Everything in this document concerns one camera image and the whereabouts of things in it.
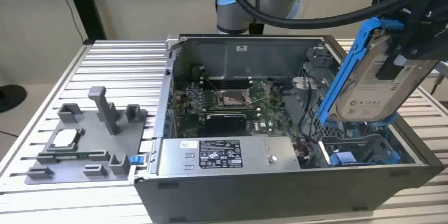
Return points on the white label sticker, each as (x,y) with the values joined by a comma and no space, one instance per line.
(241,48)

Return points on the silver CPU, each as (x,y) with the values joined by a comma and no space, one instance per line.
(62,138)

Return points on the blue case latch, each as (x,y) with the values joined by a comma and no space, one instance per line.
(136,160)

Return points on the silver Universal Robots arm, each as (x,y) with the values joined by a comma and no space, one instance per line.
(237,11)

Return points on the CPU socket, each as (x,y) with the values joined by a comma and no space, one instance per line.
(232,99)

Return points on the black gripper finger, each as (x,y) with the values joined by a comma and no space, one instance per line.
(389,69)

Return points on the hard disk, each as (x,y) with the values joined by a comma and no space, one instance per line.
(364,95)

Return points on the black fan heatsink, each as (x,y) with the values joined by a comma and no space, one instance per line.
(225,123)

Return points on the grey metal disk bay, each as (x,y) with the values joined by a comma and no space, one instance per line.
(314,77)

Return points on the silver power supply unit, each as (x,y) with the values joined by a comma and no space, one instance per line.
(252,155)

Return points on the small black box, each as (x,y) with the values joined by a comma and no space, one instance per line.
(256,28)

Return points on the black upright post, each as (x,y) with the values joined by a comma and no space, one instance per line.
(85,6)

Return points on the blue carrier in bay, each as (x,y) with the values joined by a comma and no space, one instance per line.
(344,158)

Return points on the green RAM stick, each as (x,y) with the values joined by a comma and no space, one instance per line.
(81,154)

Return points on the black open PC case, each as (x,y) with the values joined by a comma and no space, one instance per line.
(244,197)

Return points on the grey parts rack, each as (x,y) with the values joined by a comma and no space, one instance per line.
(94,142)

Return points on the black round stand base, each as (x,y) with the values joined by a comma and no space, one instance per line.
(12,98)

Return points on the green motherboard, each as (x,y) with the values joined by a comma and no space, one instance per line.
(269,124)

